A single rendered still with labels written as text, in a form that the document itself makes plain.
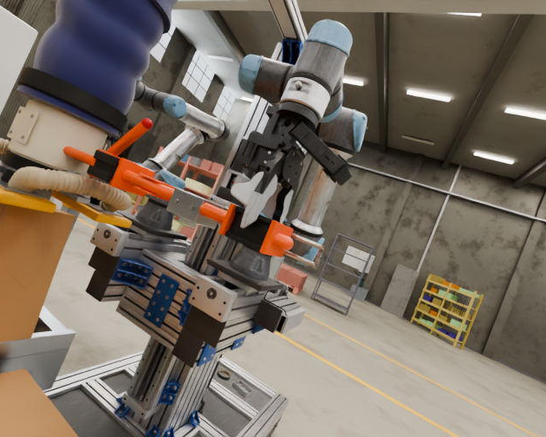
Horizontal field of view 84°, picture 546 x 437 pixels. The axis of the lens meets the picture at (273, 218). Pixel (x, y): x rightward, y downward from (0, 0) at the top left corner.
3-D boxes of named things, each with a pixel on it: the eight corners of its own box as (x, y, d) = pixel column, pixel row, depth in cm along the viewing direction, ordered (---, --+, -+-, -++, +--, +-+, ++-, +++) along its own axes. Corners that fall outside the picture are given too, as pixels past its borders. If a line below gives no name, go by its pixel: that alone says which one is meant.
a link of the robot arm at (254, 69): (301, 98, 106) (244, 35, 60) (330, 107, 103) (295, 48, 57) (289, 130, 109) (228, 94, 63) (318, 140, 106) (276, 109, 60)
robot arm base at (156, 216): (152, 220, 139) (161, 201, 140) (177, 232, 133) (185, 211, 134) (127, 214, 125) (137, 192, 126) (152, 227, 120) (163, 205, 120)
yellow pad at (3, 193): (-71, 156, 68) (-62, 135, 68) (-16, 171, 77) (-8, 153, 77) (-4, 202, 53) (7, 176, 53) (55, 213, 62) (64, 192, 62)
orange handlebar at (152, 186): (-7, 126, 83) (-2, 114, 83) (94, 164, 110) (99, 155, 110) (279, 255, 42) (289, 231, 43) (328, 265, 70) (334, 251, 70)
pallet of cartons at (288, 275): (276, 277, 873) (282, 263, 875) (306, 291, 839) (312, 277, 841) (261, 277, 753) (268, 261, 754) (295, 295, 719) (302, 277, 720)
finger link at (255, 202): (217, 218, 46) (250, 174, 50) (250, 231, 44) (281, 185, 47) (211, 205, 44) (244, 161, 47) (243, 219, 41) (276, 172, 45)
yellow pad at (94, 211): (24, 181, 85) (32, 165, 85) (61, 191, 94) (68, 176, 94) (94, 221, 70) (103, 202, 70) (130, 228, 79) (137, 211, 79)
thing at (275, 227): (217, 232, 46) (230, 202, 46) (241, 239, 52) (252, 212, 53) (263, 254, 42) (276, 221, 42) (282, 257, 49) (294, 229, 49)
